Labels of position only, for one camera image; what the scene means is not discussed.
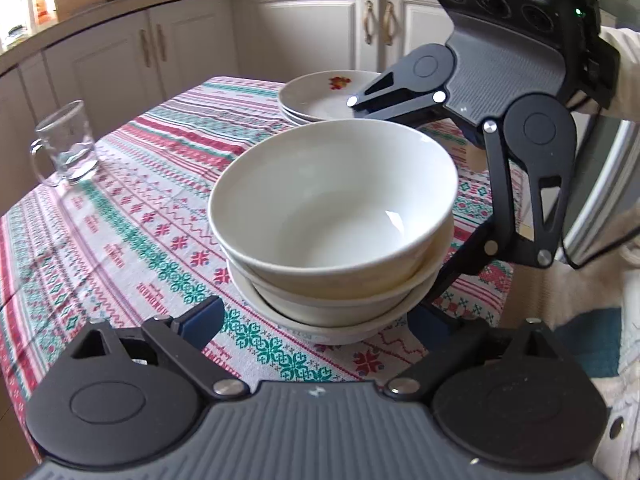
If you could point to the clear glass mug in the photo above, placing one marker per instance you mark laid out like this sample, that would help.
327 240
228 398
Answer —
67 150

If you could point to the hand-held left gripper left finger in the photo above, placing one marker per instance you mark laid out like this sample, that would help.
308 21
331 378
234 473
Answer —
202 322

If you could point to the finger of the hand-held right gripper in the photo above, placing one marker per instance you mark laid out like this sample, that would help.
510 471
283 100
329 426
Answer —
525 240
400 102

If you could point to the white floral bowl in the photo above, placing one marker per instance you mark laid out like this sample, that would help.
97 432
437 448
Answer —
280 290
310 332
325 200

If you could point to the orange labelled plastic container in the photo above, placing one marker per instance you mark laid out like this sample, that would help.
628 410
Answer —
42 10

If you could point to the patterned red green tablecloth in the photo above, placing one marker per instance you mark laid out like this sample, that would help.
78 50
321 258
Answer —
125 240

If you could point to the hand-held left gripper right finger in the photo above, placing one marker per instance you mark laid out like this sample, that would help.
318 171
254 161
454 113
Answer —
435 332

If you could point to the beige kitchen countertop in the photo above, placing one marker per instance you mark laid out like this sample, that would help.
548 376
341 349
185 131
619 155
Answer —
150 2

